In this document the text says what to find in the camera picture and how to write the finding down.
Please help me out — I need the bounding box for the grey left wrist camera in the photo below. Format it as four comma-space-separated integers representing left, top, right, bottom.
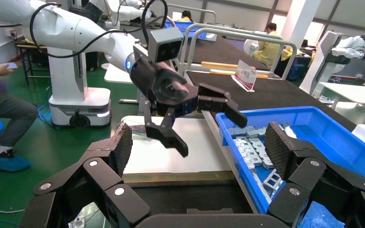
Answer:
147, 27, 185, 63

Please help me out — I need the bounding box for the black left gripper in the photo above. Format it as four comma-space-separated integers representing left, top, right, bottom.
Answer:
129, 56, 248, 158

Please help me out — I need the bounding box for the seated person yellow jacket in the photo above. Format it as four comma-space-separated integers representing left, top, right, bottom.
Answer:
253, 22, 294, 68

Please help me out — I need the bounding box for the black frame desk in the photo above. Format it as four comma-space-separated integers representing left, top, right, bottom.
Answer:
15, 42, 49, 86

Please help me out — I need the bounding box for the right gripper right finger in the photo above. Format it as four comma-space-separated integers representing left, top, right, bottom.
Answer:
264, 121, 365, 228

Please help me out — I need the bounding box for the person in grey trousers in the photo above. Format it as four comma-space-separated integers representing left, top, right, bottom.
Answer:
0, 28, 39, 173

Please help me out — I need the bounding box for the silver tabbed metal part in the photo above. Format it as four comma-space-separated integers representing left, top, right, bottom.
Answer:
232, 137, 275, 171
262, 168, 287, 200

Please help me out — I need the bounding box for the blue plastic bin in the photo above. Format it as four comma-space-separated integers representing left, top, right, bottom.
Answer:
163, 20, 209, 40
215, 106, 365, 228

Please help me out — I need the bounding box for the dark metal strip part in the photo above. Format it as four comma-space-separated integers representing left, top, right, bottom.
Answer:
228, 126, 256, 138

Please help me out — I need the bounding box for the wooden edge strip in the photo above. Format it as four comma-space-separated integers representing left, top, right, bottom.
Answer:
209, 69, 269, 79
201, 61, 238, 70

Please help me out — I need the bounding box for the white tube railing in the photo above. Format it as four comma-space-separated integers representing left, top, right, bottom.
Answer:
175, 23, 298, 81

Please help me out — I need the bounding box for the red white acrylic sign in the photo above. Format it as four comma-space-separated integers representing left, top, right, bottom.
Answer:
231, 59, 259, 93

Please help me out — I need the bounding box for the white table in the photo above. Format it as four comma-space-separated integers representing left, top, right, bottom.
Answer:
319, 81, 365, 128
104, 63, 139, 105

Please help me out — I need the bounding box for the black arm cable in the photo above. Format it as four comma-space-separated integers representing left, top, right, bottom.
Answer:
29, 0, 168, 59

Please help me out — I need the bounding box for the silver slotted metal part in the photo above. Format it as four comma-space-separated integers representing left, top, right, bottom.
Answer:
281, 122, 297, 140

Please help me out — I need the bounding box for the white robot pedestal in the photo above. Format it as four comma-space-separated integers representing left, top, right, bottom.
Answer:
48, 47, 112, 129

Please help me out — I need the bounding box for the white humanoid robot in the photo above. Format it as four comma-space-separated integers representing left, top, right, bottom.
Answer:
308, 23, 365, 95

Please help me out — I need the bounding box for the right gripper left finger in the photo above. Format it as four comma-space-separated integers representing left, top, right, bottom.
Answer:
19, 122, 152, 228

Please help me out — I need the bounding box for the distant person yellow jacket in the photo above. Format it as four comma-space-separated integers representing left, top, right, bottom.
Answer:
177, 10, 194, 23

